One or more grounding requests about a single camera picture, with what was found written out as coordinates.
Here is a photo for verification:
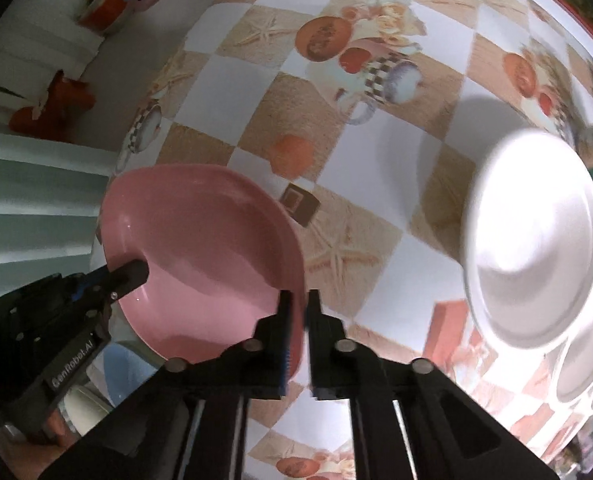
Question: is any orange bucket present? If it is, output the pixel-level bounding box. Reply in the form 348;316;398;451
75;0;130;37

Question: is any red object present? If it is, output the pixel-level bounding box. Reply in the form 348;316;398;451
9;70;96;142

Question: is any pink plastic plate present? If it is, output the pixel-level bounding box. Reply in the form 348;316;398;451
99;164;306;378

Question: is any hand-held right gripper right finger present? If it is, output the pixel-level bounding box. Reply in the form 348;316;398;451
307;289;562;480

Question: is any pale green furniture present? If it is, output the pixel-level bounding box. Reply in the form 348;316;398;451
0;154;114;266

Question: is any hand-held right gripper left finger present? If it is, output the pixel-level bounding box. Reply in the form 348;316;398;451
36;290;297;480

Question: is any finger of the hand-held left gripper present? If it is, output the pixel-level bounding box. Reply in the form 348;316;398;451
74;260;150;313

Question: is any blue plastic plate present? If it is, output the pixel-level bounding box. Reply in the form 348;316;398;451
99;345;167;411

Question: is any checkered printed tablecloth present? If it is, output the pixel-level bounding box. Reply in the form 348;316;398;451
91;0;593;480

